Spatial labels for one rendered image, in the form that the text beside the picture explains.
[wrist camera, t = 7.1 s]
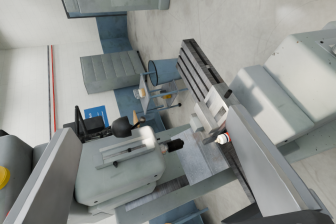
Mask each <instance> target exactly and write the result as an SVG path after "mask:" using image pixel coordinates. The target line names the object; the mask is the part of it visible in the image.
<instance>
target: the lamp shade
mask: <svg viewBox="0 0 336 224"><path fill-rule="evenodd" d="M110 129H111V133H112V134H113V135H114V136H115V137H116V138H126V137H129V136H132V131H131V126H130V123H129V119H128V117H127V116H123V117H119V118H118V119H116V120H114V121H113V122H112V124H111V128H110Z"/></svg>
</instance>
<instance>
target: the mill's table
mask: <svg viewBox="0 0 336 224"><path fill-rule="evenodd" d="M181 46H182V47H181V48H180V51H179V54H180V55H178V58H177V61H178V62H176V66H175V67H176V69H177V70H178V72H179V74H180V76H181V78H182V79H183V81H184V83H185V85H186V87H187V88H188V90H189V92H190V94H191V96H192V98H193V99H194V101H195V103H197V102H201V101H204V100H205V98H206V96H207V94H208V92H209V91H210V89H211V87H212V85H216V84H220V83H224V80H223V79H222V77H221V76H220V75H219V73H218V72H217V70H216V69H215V68H214V66H213V65H212V63H211V62H210V61H209V59H208V58H207V56H206V55H205V54H204V52H203V51H202V49H201V48H200V47H199V45H198V44H197V42H196V41H195V39H194V38H191V39H183V40H182V43H181ZM217 143H218V142H217ZM218 145H219V146H220V148H221V150H222V152H223V154H224V155H225V157H226V159H227V161H228V163H229V165H230V166H231V168H232V170H233V172H234V174H235V175H236V177H237V179H238V181H239V183H240V184H241V186H242V188H243V190H244V192H245V193H246V195H247V197H248V199H249V201H250V203H251V204H253V203H256V202H257V201H256V199H255V197H254V194H253V192H252V189H251V187H250V185H249V182H248V180H247V177H246V175H245V173H244V170H243V168H242V165H241V163H240V160H239V158H238V156H237V153H236V151H235V148H234V146H233V144H232V141H229V142H226V143H224V144H220V143H218Z"/></svg>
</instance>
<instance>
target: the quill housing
mask: <svg viewBox="0 0 336 224"><path fill-rule="evenodd" d="M131 134H132V136H128V137H125V138H117V137H115V136H114V135H111V136H107V137H104V138H100V139H97V140H93V141H90V142H86V143H83V144H82V146H83V147H82V152H81V157H80V161H79V166H78V171H77V176H76V181H75V185H74V198H75V200H76V201H77V202H78V203H80V204H83V205H86V206H94V205H97V204H99V203H102V202H104V201H107V200H109V199H112V198H114V197H117V196H119V195H122V194H124V193H127V192H129V191H132V190H134V189H137V188H139V187H142V186H144V185H149V184H150V183H152V182H154V181H157V180H159V179H160V178H161V176H162V174H163V173H164V171H165V169H166V163H165V160H164V157H163V154H162V152H161V149H160V146H159V143H158V141H157V138H156V135H155V132H154V130H153V128H152V127H151V126H148V125H147V126H143V127H139V128H136V129H132V130H131ZM149 138H152V140H153V143H154V146H155V148H154V151H151V152H148V153H145V154H142V155H139V156H136V157H133V158H130V159H127V160H124V161H121V162H118V166H117V168H115V167H114V165H113V164H112V165H109V166H106V167H103V168H100V169H96V168H95V167H94V161H93V156H94V155H97V154H101V153H106V152H109V151H112V150H115V149H118V148H122V147H125V146H128V145H131V144H135V143H138V142H141V141H144V140H146V139H149Z"/></svg>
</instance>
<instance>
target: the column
mask: <svg viewBox="0 0 336 224"><path fill-rule="evenodd" d="M189 128H191V125H190V123H187V124H184V125H181V126H177V127H174V128H171V129H168V130H164V131H161V132H158V133H155V136H156V139H158V138H160V140H158V144H159V145H160V144H163V145H166V142H169V141H172V140H171V137H173V136H175V135H177V134H179V133H181V132H183V131H185V130H187V129H189ZM277 149H278V150H279V151H280V152H281V154H282V155H283V156H284V157H285V156H287V155H289V154H291V153H293V152H295V151H297V150H299V149H300V147H299V146H298V145H297V143H296V142H295V141H294V140H293V141H291V142H289V143H286V144H284V145H282V146H280V147H277ZM163 158H164V161H165V164H166V168H165V171H164V172H163V174H162V176H161V178H160V179H158V180H156V186H155V188H154V190H153V192H151V193H149V194H147V195H144V196H142V197H140V198H137V199H135V200H132V201H130V202H128V203H125V204H123V205H120V206H118V207H116V208H114V214H115V219H116V224H143V223H145V222H147V221H149V220H151V219H153V218H156V217H158V216H160V215H162V214H164V213H166V212H168V211H170V210H172V209H175V208H177V207H179V206H181V205H183V204H185V203H187V202H189V201H191V200H194V199H196V198H198V197H201V196H203V195H205V194H207V193H209V192H211V191H214V190H216V189H218V188H220V187H222V186H224V185H226V184H228V183H230V182H233V181H235V180H237V177H236V175H235V173H234V171H233V170H232V168H231V167H229V168H227V169H225V170H223V171H221V172H219V173H217V174H215V175H213V176H210V177H208V178H206V179H204V180H202V181H200V182H198V183H195V184H193V185H191V186H190V184H189V181H188V179H187V176H186V174H185V171H184V169H183V167H182V164H181V162H180V159H179V157H178V154H177V152H176V151H173V152H170V153H169V152H168V151H166V154H165V155H163Z"/></svg>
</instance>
